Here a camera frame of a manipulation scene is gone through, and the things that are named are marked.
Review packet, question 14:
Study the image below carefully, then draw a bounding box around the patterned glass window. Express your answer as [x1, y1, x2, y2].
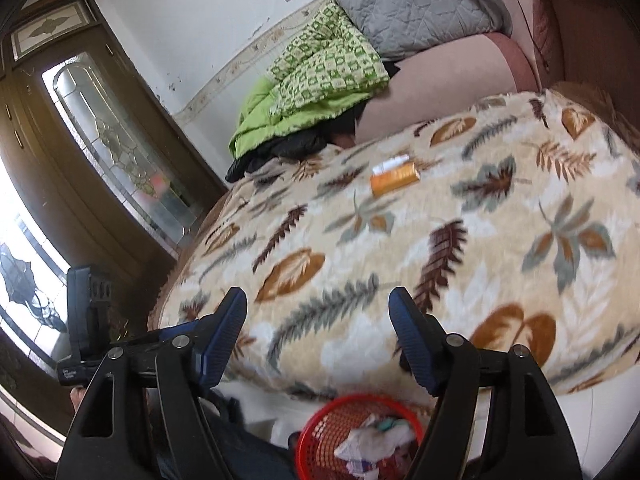
[0, 160, 71, 366]

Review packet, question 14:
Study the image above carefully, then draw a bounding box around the white tissue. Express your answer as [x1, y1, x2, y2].
[334, 412, 421, 461]

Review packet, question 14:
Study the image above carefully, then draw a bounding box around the person's dark clothing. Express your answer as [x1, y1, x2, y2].
[145, 390, 301, 480]

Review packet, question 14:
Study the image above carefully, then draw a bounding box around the thin black hanging cord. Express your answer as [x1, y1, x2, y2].
[515, 0, 551, 71]

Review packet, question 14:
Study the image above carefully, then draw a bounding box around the green patterned quilt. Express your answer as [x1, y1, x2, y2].
[228, 2, 391, 161]

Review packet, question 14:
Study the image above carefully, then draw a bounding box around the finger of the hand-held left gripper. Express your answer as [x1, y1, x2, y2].
[147, 322, 201, 347]

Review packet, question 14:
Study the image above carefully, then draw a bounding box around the wooden door with glass pane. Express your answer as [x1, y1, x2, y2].
[0, 0, 231, 311]

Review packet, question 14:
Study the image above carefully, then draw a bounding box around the red mesh basket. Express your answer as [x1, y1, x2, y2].
[295, 394, 426, 480]

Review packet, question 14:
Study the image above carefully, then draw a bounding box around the grey quilted pillow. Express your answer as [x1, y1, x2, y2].
[331, 0, 513, 61]

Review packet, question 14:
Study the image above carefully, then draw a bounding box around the orange carton box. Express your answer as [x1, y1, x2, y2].
[370, 156, 420, 198]

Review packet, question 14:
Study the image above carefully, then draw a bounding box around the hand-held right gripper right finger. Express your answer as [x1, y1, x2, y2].
[388, 286, 583, 480]

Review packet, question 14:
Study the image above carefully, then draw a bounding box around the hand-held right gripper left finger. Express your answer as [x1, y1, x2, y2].
[55, 286, 248, 480]

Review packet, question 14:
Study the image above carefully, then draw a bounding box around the black cloth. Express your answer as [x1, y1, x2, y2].
[225, 60, 401, 183]

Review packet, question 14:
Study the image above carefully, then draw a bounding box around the leaf printed blanket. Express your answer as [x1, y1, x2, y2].
[150, 82, 640, 396]

